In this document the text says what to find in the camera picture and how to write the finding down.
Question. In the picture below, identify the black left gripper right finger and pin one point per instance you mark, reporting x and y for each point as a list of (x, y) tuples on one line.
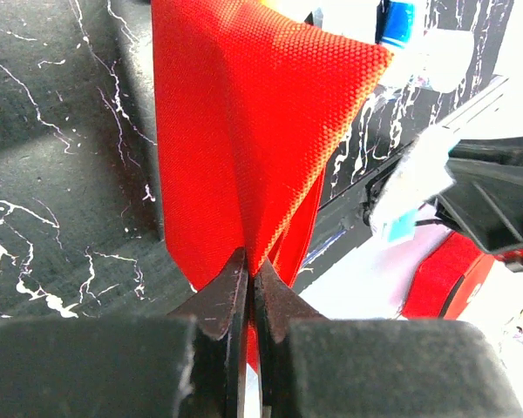
[(312, 366)]

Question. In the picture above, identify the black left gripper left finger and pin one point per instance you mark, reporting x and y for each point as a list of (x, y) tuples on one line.
[(187, 363)]

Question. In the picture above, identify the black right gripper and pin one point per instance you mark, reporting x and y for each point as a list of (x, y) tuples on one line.
[(486, 201)]

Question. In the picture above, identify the red first aid kit pouch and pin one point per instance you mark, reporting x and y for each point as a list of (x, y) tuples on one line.
[(250, 106)]

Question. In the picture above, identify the clear tape roll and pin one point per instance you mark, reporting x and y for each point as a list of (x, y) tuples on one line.
[(440, 59)]

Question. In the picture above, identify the blue white bandage roll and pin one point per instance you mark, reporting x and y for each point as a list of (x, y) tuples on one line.
[(397, 23)]

